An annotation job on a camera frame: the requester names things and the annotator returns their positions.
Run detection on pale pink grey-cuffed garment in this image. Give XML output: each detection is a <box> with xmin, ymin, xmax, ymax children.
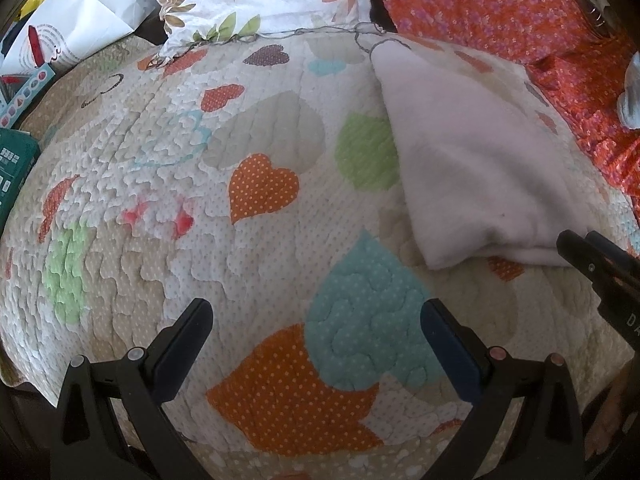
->
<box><xmin>370</xmin><ymin>37</ymin><xmax>599</xmax><ymax>270</ymax></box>

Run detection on orange floral fabric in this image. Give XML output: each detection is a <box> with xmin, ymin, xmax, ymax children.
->
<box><xmin>383</xmin><ymin>0</ymin><xmax>639</xmax><ymax>202</ymax></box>

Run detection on teal green package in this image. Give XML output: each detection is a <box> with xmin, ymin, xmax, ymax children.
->
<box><xmin>0</xmin><ymin>128</ymin><xmax>40</xmax><ymax>228</ymax></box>

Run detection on heart-patterned quilted bedspread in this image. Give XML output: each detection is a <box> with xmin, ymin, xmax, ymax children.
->
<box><xmin>1</xmin><ymin>32</ymin><xmax>631</xmax><ymax>479</ymax></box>

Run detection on light blue patterned box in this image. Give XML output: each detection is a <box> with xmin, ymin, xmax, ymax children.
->
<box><xmin>1</xmin><ymin>63</ymin><xmax>55</xmax><ymax>129</ymax></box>

